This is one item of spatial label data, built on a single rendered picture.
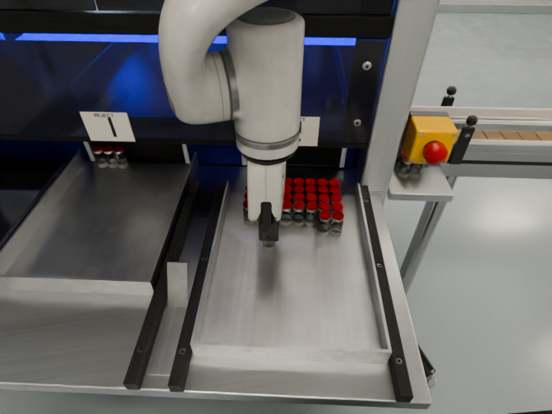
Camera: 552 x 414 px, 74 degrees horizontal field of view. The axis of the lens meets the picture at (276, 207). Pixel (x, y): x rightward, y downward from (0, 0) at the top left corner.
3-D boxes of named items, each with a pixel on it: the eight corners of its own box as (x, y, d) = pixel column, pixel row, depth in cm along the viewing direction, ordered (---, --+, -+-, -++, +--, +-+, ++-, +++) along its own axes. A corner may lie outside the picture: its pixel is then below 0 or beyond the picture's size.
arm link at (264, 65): (236, 149, 43) (309, 136, 45) (225, 31, 34) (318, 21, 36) (222, 115, 49) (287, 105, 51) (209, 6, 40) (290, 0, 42)
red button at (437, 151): (417, 154, 68) (423, 135, 65) (439, 154, 68) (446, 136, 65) (422, 167, 65) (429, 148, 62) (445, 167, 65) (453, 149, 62)
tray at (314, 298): (228, 192, 74) (227, 179, 72) (356, 196, 74) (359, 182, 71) (194, 356, 50) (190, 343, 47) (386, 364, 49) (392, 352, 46)
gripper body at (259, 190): (243, 119, 52) (247, 180, 60) (234, 162, 45) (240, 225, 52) (296, 121, 52) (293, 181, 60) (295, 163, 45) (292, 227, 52)
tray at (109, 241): (85, 161, 82) (79, 148, 80) (199, 164, 81) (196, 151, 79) (-7, 289, 57) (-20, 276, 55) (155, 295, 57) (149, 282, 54)
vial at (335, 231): (328, 228, 67) (331, 210, 64) (340, 228, 67) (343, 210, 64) (329, 237, 65) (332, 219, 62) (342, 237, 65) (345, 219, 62)
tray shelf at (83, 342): (66, 167, 84) (62, 161, 82) (372, 176, 81) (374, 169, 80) (-100, 384, 49) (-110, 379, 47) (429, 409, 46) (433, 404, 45)
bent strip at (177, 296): (174, 284, 58) (167, 261, 54) (193, 285, 58) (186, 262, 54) (148, 374, 48) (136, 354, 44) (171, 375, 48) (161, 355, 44)
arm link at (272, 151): (239, 108, 50) (241, 126, 53) (230, 143, 44) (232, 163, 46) (299, 108, 50) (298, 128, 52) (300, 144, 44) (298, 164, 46)
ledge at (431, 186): (378, 160, 86) (379, 154, 84) (433, 162, 85) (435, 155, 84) (388, 200, 76) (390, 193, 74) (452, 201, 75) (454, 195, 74)
